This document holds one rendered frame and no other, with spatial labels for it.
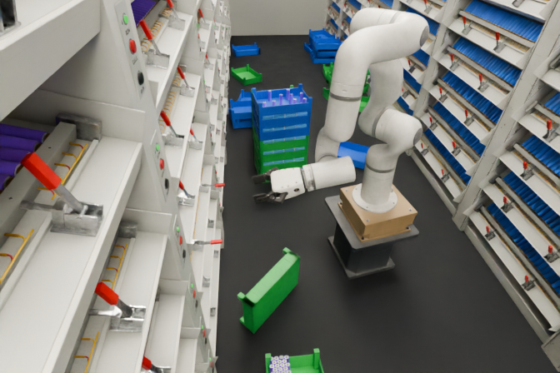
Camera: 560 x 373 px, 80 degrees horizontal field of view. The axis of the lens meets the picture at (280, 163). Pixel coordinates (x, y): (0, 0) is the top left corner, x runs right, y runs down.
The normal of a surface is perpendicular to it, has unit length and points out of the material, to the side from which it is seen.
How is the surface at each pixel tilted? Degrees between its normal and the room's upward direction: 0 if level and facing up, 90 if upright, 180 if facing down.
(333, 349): 0
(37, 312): 17
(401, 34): 79
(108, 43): 90
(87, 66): 90
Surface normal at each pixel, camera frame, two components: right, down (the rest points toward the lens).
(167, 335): 0.30, -0.77
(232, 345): 0.02, -0.79
